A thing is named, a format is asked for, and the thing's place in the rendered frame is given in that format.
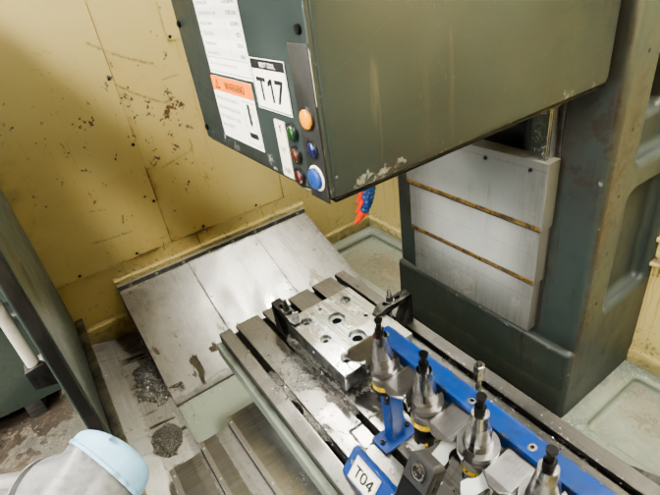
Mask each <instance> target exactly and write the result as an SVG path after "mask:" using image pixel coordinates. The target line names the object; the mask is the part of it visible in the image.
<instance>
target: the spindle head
mask: <svg viewBox="0 0 660 495"><path fill-rule="evenodd" d="M171 2H172V6H173V10H174V13H175V17H176V24H177V27H178V28H179V31H180V35H181V39H182V41H183V45H184V49H185V52H186V56H187V59H188V63H189V67H190V70H191V74H192V80H193V84H194V87H195V91H196V95H197V98H198V102H199V106H200V109H201V113H202V116H203V120H204V124H205V125H204V126H205V128H206V130H207V134H208V136H209V137H211V138H212V139H214V140H216V141H218V142H220V143H222V144H224V145H226V146H228V147H230V148H232V149H234V150H236V151H237V152H239V153H240V154H242V155H244V156H246V157H248V158H250V159H252V160H254V161H256V162H258V163H260V164H262V165H264V166H266V167H268V168H270V169H272V170H273V171H275V172H277V173H279V174H281V175H283V176H285V177H287V178H289V179H291V180H293V181H295V182H297V180H296V178H295V179H292V178H290V177H288V176H286V175H284V170H283V165H282V160H281V155H280V150H279V144H278V139H277V135H276V130H275V125H274V120H273V119H277V120H280V121H283V122H285V127H286V126H287V124H288V123H292V124H294V125H295V127H296V128H297V131H298V134H299V139H298V141H297V142H291V141H290V140H289V138H288V136H287V138H288V143H289V148H290V149H291V146H293V145H295V146H296V147H297V148H298V149H299V150H300V152H301V154H302V164H300V165H297V164H296V163H295V162H294V161H293V159H292V164H293V169H294V171H295V168H297V167H299V168H301V169H302V170H303V172H304V175H305V185H304V186H305V187H307V188H309V189H310V183H309V180H308V177H307V172H308V171H307V165H306V159H305V153H304V147H303V136H302V130H301V124H300V118H299V112H298V106H297V101H296V96H295V90H294V84H293V78H292V72H291V66H290V60H289V54H288V48H287V42H293V43H304V44H307V46H308V50H309V57H310V63H311V69H312V76H313V83H314V90H315V97H316V104H317V114H318V120H319V127H320V133H321V140H322V147H323V154H324V160H325V167H326V174H327V181H328V188H329V194H330V199H331V200H333V201H335V202H338V201H341V200H343V199H345V198H347V197H350V196H352V195H354V194H357V193H360V192H363V191H365V190H367V189H369V188H372V187H374V186H376V185H379V184H381V183H383V182H386V181H388V180H390V179H393V178H395V177H397V176H399V175H402V174H404V173H406V172H409V171H410V170H412V169H415V168H417V167H419V166H421V165H424V164H426V163H428V162H431V161H433V160H435V159H438V158H440V157H442V156H444V155H447V154H449V153H451V152H454V151H456V150H458V149H461V148H463V147H465V146H468V145H470V144H472V143H474V142H477V141H479V140H481V139H484V138H487V137H490V136H492V135H494V134H496V133H499V132H501V131H503V130H506V129H508V128H509V127H512V126H514V125H516V124H518V123H521V122H523V121H525V120H528V119H530V118H532V117H535V116H537V115H539V114H542V113H544V112H546V111H548V110H551V109H553V108H555V107H558V106H560V105H562V104H565V103H567V102H569V101H571V100H574V99H576V98H578V97H581V96H583V95H585V94H588V93H590V92H592V91H593V90H596V89H598V88H600V87H603V86H605V85H606V83H605V82H606V80H607V78H608V74H609V68H610V63H611V57H612V51H613V45H614V39H615V34H616V28H617V22H618V17H619V11H620V6H621V0H237V3H238V7H239V12H240V17H241V22H242V26H243V31H244V36H245V41H246V45H247V54H248V56H250V57H257V58H263V59H270V60H277V61H284V62H285V68H286V74H287V79H288V85H289V91H290V96H291V101H292V107H293V113H294V118H292V117H289V116H286V115H283V114H280V113H277V112H273V111H270V110H267V109H264V108H261V107H259V105H258V100H257V96H256V91H255V86H254V82H249V81H245V80H241V79H237V78H232V77H228V76H224V75H220V74H215V73H211V71H210V67H209V63H208V59H207V55H206V51H205V47H204V43H203V39H202V35H201V31H200V27H199V23H198V19H197V15H196V12H195V8H194V4H193V0H171ZM210 75H214V76H218V77H222V78H226V79H230V80H234V81H238V82H242V83H249V84H250V85H251V89H252V94H253V99H254V103H255V108H256V113H257V117H258V122H259V126H260V130H261V135H262V140H263V144H264V149H265V152H263V151H261V150H258V149H256V148H254V147H252V146H250V145H248V144H246V143H243V142H241V141H239V140H237V139H235V138H233V137H229V136H227V135H225V131H224V127H223V123H222V119H221V115H220V111H219V107H218V103H217V99H216V95H215V92H214V88H213V84H212V80H211V76H210Z"/></svg>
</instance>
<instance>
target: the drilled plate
mask: <svg viewBox="0 0 660 495"><path fill-rule="evenodd" d="M342 296H343V297H342ZM347 296H348V297H347ZM340 297H341V298H340ZM339 300H340V302H339ZM345 303H347V304H345ZM326 305H328V306H326ZM317 307H319V308H317ZM328 307H329V308H328ZM374 308H375V306H374V305H373V304H372V303H370V302H368V301H367V300H366V299H364V298H363V297H361V296H360V295H359V294H357V293H356V292H355V291H353V290H352V289H350V288H349V287H348V288H346V289H344V290H343V291H341V292H339V293H337V294H335V295H333V296H331V297H330V298H328V299H326V300H324V301H322V302H319V303H318V304H316V305H314V306H312V307H310V308H308V309H306V310H305V311H303V312H301V313H299V314H298V316H299V317H300V320H301V325H298V326H293V325H290V324H289V323H288V322H287V326H288V330H289V333H290V334H291V335H292V336H293V337H294V338H295V339H296V340H297V341H298V342H299V343H300V344H301V345H302V346H303V347H304V348H305V349H306V350H307V351H308V352H309V353H310V354H311V355H312V356H313V357H314V358H315V359H316V360H317V361H318V362H319V363H320V364H321V365H322V366H323V367H324V368H325V369H326V370H327V371H328V372H329V373H330V374H331V375H332V376H333V377H334V378H335V379H336V380H337V381H338V382H339V383H340V384H341V385H342V386H343V387H344V388H345V389H346V390H348V389H349V388H351V387H352V386H354V385H355V384H357V383H358V382H360V380H362V379H363V378H365V377H367V376H368V375H367V372H366V367H365V366H364V365H362V364H358V363H354V362H351V361H350V360H349V357H348V353H345V354H344V351H347V349H348V348H350V346H353V345H355V344H357V343H358V342H360V341H361V340H363V339H365V337H368V336H369V335H372V334H373V332H374V327H375V326H376V325H375V323H374V317H375V316H374V315H373V314H372V312H373V310H374ZM320 309H321V310H320ZM319 310H320V311H319ZM337 311H339V312H337ZM311 312H314V313H311ZM332 312H334V313H332ZM342 312H343V313H342ZM355 312H356V313H355ZM330 313H331V314H330ZM327 314H329V315H328V317H327ZM346 314H347V315H346ZM345 315H346V318H345V319H346V320H345V319H344V317H345ZM371 315H372V316H371ZM307 316H314V317H313V318H312V317H308V318H307V319H306V317H307ZM323 316H324V317H325V319H324V317H323ZM355 316H356V317H355ZM378 317H381V318H382V323H381V326H383V327H385V326H387V325H389V326H391V327H392V328H393V329H395V330H396V331H397V332H399V333H400V334H401V335H403V336H404V337H405V338H407V339H408V340H409V341H411V342H413V333H412V332H410V331H409V330H408V329H406V328H405V327H403V326H402V325H401V324H399V323H398V322H397V321H395V320H394V319H392V318H391V317H390V316H388V315H387V314H384V315H382V316H378ZM310 318H312V319H310ZM311 320H312V321H313V322H312V321H311ZM327 320H328V321H329V322H330V323H329V322H328V321H327ZM341 321H343V322H342V323H341ZM345 321H346V322H345ZM316 322H318V323H316ZM348 322H349V323H348ZM315 323H316V324H315ZM331 323H333V324H334V323H335V325H333V324H331ZM339 323H341V324H339ZM306 324H308V325H306ZM314 324H315V325H314ZM336 324H338V325H336ZM302 325H304V326H302ZM316 328H318V329H316ZM353 328H354V329H353ZM309 329H310V330H311V332H312V334H313V335H312V334H311V332H310V330H309ZM319 329H320V330H319ZM325 329H326V330H327V331H326V330H325ZM316 330H317V331H316ZM339 330H340V331H339ZM315 331H316V332H315ZM320 331H321V332H320ZM349 331H350V333H349ZM323 332H324V333H323ZM325 332H326V333H325ZM367 333H368V334H367ZM323 334H325V335H323ZM327 334H329V335H327ZM366 334H367V335H366ZM321 335H322V336H321ZM320 336H321V337H320ZM331 337H332V339H331ZM342 338H344V339H342ZM348 338H350V340H349V339H348ZM331 341H332V342H331ZM354 341H356V342H354ZM320 342H321V344H320ZM350 342H351V343H350ZM324 345H325V346H324ZM340 353H342V355H341V356H340V357H339V354H340Z"/></svg>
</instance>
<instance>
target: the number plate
mask: <svg viewBox="0 0 660 495"><path fill-rule="evenodd" d="M348 477H349V478H350V480H351V481H352V482H353V483H354V484H355V486H356V487H357V488H358V490H359V491H360V492H361V493H362V494H363V495H375V494H376V492H377V490H378V488H379V486H380V484H381V482H382V481H381V480H380V479H379V478H378V477H377V476H376V475H375V473H374V472H373V471H372V470H371V469H370V468H369V467H368V465H367V464H366V463H365V462H364V461H363V460H362V459H361V457H360V456H357V458H356V460H355V462H354V464H353V466H352V468H351V470H350V472H349V474H348Z"/></svg>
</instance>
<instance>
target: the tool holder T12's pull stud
mask: <svg viewBox="0 0 660 495"><path fill-rule="evenodd" d="M545 452H546V455H544V456H543V460H542V468H543V469H544V470H545V471H546V472H549V473H554V472H555V471H556V470H557V465H558V460H557V458H556V457H557V456H558V455H559V449H558V447H557V446H555V445H552V444H549V445H547V446H546V448H545Z"/></svg>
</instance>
